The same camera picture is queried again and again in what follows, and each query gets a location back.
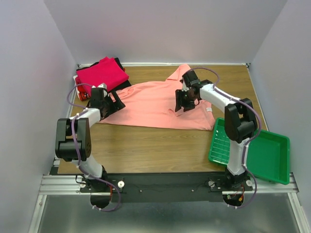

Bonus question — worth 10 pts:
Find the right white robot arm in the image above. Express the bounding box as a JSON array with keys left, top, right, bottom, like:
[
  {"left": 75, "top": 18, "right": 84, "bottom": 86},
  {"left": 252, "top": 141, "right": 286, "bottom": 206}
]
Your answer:
[{"left": 175, "top": 69, "right": 261, "bottom": 190}]

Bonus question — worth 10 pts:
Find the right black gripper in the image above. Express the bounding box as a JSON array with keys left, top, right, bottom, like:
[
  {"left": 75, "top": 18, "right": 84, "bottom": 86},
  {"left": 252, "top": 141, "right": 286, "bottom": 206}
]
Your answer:
[{"left": 174, "top": 89, "right": 196, "bottom": 112}]

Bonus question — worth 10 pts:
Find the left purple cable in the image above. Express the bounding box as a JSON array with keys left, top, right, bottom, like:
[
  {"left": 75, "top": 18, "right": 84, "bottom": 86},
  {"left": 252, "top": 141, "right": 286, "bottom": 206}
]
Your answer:
[{"left": 67, "top": 83, "right": 122, "bottom": 212}]

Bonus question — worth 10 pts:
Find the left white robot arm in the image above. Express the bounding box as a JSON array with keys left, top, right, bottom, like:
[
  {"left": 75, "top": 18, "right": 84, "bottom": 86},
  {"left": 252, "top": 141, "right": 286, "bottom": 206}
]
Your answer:
[{"left": 55, "top": 84, "right": 125, "bottom": 192}]

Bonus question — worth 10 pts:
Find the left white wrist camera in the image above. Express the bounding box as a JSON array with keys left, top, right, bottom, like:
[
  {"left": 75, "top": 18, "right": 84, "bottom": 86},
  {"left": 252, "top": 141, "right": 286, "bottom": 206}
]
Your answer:
[{"left": 97, "top": 83, "right": 107, "bottom": 90}]

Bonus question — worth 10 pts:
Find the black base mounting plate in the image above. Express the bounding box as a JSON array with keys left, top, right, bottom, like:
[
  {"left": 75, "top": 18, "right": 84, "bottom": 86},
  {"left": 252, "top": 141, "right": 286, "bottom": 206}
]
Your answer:
[{"left": 77, "top": 172, "right": 253, "bottom": 211}]

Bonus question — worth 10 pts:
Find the salmon pink t-shirt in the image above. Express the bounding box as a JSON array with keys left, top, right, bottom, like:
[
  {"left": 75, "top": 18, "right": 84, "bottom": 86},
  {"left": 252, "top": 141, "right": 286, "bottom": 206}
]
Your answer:
[{"left": 101, "top": 64, "right": 215, "bottom": 131}]

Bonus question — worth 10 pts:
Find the purple cable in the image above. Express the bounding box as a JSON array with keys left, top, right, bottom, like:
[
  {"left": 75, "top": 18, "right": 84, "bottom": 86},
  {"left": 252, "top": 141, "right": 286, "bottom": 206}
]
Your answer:
[
  {"left": 189, "top": 67, "right": 262, "bottom": 209},
  {"left": 67, "top": 83, "right": 122, "bottom": 212}
]

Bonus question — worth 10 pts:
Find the green plastic tray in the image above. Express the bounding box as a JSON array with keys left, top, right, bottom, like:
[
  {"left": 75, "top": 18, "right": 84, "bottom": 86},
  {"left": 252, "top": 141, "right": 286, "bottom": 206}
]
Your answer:
[{"left": 208, "top": 118, "right": 290, "bottom": 185}]

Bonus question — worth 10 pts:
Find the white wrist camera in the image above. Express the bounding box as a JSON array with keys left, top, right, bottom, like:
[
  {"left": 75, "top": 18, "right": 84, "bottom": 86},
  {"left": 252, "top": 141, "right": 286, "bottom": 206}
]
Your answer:
[
  {"left": 97, "top": 83, "right": 107, "bottom": 90},
  {"left": 180, "top": 78, "right": 189, "bottom": 92}
]

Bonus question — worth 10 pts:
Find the folded magenta t-shirt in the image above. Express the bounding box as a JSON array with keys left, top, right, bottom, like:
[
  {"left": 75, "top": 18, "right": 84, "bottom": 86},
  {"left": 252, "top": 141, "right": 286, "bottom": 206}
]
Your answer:
[{"left": 75, "top": 57, "right": 131, "bottom": 100}]

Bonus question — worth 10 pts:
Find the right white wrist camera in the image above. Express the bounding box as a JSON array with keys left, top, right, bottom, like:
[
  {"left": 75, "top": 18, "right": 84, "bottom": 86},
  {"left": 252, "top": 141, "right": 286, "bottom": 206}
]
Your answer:
[{"left": 180, "top": 78, "right": 189, "bottom": 92}]

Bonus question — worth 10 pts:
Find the aluminium table frame rail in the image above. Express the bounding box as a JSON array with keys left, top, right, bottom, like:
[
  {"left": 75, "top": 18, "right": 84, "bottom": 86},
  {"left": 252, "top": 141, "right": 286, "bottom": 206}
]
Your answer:
[{"left": 28, "top": 62, "right": 311, "bottom": 233}]

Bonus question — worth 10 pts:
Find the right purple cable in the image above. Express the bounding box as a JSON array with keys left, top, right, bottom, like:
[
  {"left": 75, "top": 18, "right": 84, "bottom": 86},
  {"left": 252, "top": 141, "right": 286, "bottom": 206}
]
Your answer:
[{"left": 189, "top": 67, "right": 262, "bottom": 209}]

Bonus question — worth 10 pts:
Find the folded red white t-shirt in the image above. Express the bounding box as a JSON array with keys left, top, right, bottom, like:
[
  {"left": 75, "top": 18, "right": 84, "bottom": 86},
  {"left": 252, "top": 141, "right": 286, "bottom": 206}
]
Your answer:
[{"left": 73, "top": 75, "right": 90, "bottom": 101}]

